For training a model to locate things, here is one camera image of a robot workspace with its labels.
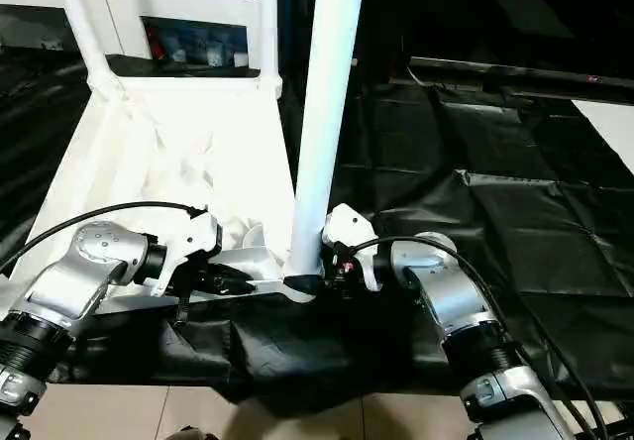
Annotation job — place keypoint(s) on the white plastic table top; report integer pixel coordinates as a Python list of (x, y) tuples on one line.
[(178, 143)]

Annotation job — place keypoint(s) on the red bottle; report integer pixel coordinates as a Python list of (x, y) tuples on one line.
[(153, 42)]

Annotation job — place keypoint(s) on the black bar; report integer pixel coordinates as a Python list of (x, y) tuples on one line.
[(525, 71)]

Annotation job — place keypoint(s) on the black plastic mat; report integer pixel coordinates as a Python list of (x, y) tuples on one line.
[(495, 192)]

